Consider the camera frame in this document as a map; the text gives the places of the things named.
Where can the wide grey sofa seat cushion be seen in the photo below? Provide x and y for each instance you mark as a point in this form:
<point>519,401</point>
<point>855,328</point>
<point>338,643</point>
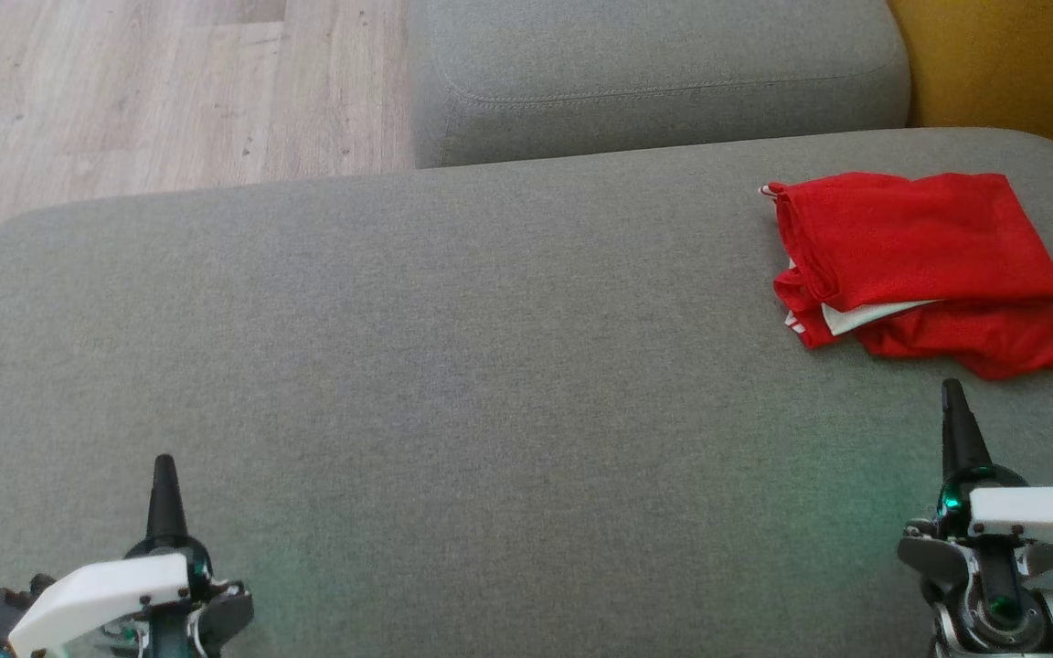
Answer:
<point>490,411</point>

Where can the red basketball jersey white trim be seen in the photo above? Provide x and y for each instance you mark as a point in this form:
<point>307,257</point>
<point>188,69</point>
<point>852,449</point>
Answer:
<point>910,238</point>

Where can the red basketball shorts white band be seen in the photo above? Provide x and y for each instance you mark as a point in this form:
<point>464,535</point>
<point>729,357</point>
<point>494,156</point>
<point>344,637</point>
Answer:
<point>993,343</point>

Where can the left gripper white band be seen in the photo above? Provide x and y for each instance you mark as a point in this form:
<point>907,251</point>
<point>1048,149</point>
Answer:
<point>106,594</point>

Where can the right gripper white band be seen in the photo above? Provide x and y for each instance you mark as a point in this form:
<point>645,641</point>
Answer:
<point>1047,516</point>

